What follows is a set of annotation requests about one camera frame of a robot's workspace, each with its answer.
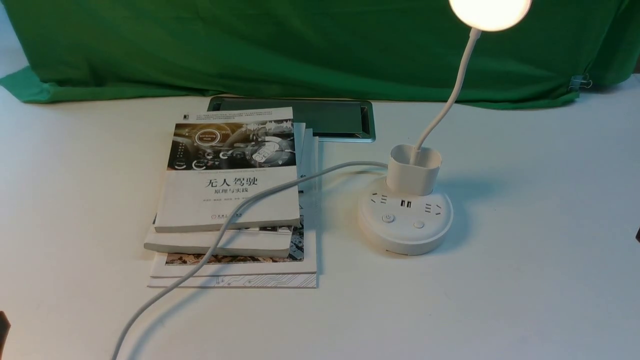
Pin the metal binder clip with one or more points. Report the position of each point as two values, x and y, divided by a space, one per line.
580 82

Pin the green backdrop cloth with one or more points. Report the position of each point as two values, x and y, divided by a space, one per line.
391 50

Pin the white desk lamp with sockets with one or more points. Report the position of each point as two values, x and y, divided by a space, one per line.
404 212

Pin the top book autonomous driving cover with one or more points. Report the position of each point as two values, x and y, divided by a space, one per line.
218 159

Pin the bottom book circuit pattern cover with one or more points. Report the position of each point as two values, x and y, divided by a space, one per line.
282 281

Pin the dark object at left edge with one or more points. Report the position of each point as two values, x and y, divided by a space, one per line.
5 326

